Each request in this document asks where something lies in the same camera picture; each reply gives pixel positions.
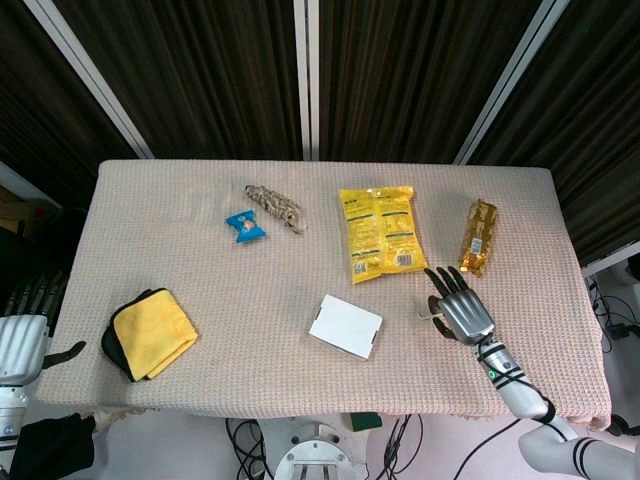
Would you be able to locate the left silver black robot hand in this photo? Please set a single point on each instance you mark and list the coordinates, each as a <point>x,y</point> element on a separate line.
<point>20,345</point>

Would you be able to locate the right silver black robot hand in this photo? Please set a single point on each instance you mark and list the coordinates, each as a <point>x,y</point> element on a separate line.
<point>465,310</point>

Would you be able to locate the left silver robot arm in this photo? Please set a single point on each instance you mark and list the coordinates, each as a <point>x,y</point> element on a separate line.
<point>10,415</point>

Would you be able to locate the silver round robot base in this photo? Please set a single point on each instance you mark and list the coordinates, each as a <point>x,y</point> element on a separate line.
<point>312,450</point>

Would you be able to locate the white cardboard box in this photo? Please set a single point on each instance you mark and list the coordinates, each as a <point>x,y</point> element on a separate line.
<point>345,325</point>

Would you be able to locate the gold foil packet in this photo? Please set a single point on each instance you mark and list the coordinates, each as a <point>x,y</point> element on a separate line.
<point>480,235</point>

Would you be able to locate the black fabric cover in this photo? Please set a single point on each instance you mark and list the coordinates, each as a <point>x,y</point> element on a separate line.
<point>50,447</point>

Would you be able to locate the yellow snack bag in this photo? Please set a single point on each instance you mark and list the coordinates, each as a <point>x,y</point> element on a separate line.
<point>382,230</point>

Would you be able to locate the yellow and black microfiber cloth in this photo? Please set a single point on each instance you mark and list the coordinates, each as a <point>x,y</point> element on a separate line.
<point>150,330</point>

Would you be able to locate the brown cardboard carton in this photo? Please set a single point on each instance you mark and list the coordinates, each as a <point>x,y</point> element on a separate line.
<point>20,210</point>

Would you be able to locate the green block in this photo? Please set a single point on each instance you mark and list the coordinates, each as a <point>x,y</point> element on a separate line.
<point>366,423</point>

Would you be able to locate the black power adapter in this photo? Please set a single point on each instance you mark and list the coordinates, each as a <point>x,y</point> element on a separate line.
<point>619,331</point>

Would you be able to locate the white desk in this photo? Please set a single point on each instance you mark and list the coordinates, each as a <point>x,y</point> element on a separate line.
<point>612,260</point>

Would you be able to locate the pink waffle tablecloth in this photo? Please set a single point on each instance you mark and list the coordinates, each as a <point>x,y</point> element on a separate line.
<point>250,300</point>

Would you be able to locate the blue snack packet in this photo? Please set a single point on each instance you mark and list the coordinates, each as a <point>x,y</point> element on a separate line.
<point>246,226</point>

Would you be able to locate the dark pleated curtain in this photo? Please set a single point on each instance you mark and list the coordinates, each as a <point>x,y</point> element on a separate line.
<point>200,75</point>

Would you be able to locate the white frame post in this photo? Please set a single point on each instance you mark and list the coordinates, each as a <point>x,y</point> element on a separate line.
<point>90,80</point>
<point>306,80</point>
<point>510,85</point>

